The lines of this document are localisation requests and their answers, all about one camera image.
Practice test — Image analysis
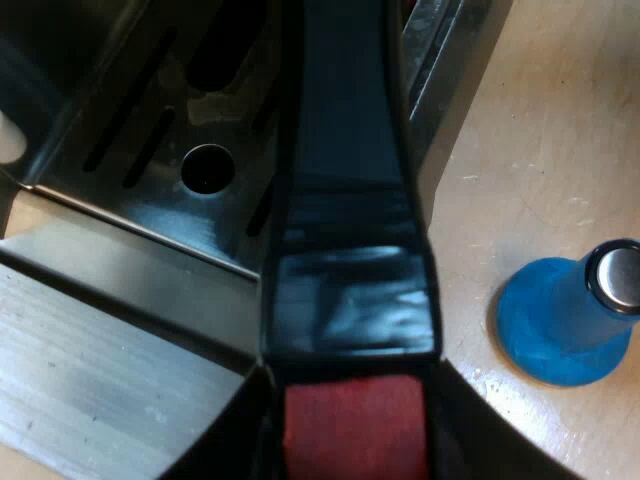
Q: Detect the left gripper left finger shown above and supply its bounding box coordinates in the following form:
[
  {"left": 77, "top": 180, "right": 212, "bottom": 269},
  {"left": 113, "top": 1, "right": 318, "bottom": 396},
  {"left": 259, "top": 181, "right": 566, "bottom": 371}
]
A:
[{"left": 163, "top": 362, "right": 290, "bottom": 480}]

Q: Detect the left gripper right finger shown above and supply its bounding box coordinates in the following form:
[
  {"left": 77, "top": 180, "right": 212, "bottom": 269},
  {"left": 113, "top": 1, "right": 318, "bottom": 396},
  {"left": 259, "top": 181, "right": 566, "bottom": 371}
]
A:
[{"left": 425, "top": 357, "right": 594, "bottom": 480}]

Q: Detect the bright blue tamper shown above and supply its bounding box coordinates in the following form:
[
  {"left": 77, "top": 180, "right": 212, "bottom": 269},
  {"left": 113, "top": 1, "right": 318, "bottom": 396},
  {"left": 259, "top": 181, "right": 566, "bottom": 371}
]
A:
[{"left": 494, "top": 238, "right": 640, "bottom": 389}]

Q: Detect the steel espresso machine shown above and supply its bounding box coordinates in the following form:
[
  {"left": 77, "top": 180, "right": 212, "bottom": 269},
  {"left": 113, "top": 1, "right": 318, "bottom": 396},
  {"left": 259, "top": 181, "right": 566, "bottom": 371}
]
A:
[{"left": 0, "top": 0, "right": 301, "bottom": 480}]

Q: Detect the small white cup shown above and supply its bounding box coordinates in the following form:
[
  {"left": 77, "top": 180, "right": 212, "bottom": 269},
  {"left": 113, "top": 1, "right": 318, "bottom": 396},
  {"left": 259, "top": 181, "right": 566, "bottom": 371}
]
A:
[{"left": 0, "top": 109, "right": 25, "bottom": 167}]

